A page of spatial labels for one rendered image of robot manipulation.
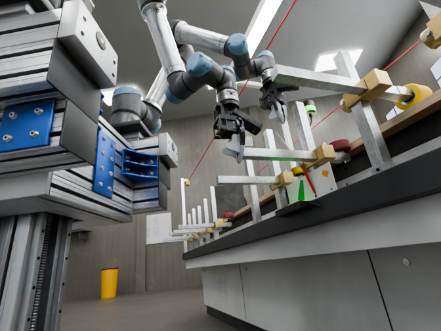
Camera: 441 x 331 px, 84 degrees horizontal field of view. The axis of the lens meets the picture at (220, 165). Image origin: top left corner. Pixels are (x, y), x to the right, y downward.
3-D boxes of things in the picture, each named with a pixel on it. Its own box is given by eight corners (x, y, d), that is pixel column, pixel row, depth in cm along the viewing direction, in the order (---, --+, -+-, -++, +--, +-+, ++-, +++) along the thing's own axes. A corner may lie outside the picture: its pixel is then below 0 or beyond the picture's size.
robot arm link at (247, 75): (228, 56, 107) (252, 49, 105) (233, 73, 117) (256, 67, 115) (230, 70, 104) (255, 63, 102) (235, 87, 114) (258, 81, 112)
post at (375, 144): (395, 192, 60) (339, 48, 78) (382, 196, 63) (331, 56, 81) (405, 192, 62) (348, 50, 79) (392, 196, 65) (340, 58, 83)
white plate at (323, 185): (336, 190, 77) (328, 161, 80) (290, 209, 99) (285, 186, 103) (338, 190, 77) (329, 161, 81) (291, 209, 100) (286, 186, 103)
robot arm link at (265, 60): (255, 64, 115) (273, 60, 114) (259, 83, 111) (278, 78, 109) (252, 52, 108) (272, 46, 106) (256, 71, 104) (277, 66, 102)
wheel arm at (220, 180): (218, 184, 97) (218, 174, 99) (216, 187, 100) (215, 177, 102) (309, 184, 112) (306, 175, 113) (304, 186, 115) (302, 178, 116)
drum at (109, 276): (120, 295, 696) (121, 267, 724) (111, 297, 654) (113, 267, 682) (104, 297, 698) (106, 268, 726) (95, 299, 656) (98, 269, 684)
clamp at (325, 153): (325, 157, 82) (321, 144, 84) (300, 171, 94) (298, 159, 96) (338, 157, 84) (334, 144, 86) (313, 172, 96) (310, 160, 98)
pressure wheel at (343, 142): (345, 165, 85) (336, 136, 89) (329, 173, 92) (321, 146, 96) (363, 166, 88) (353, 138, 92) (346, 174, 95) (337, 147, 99)
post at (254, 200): (256, 224, 128) (243, 147, 145) (252, 225, 132) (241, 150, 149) (263, 223, 129) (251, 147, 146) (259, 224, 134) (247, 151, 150)
